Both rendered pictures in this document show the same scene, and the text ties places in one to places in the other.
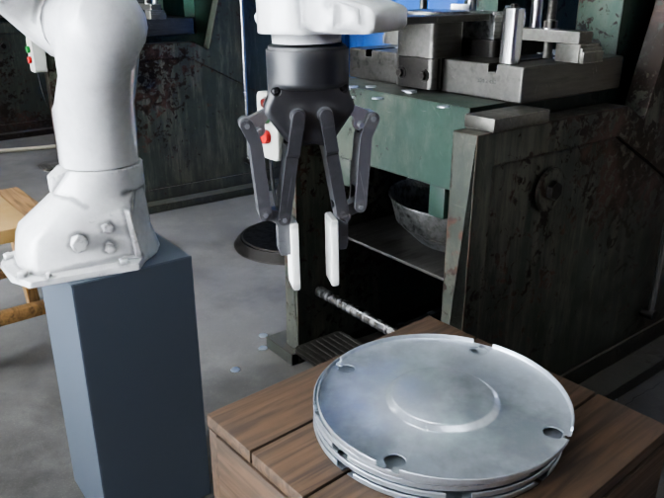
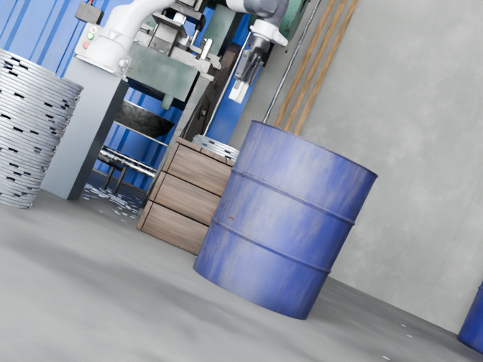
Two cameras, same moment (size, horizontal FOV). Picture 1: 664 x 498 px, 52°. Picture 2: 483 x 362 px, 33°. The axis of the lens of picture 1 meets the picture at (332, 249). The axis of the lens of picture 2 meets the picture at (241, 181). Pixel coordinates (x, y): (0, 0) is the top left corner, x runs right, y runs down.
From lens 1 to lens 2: 254 cm
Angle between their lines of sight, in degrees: 54
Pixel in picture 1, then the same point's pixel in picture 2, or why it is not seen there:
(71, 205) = (121, 47)
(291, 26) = (270, 36)
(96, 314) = (116, 93)
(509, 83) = (203, 66)
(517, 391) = not seen: hidden behind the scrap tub
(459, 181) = (196, 95)
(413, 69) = (161, 44)
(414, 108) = (169, 61)
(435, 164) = (172, 86)
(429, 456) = not seen: hidden behind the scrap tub
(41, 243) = (116, 57)
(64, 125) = (130, 17)
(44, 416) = not seen: outside the picture
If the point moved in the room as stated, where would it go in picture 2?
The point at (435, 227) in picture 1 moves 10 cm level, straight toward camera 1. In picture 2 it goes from (143, 115) to (156, 121)
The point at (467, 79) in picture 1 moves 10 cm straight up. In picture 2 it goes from (184, 58) to (193, 36)
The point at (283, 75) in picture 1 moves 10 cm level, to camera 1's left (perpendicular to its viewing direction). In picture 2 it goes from (261, 44) to (245, 33)
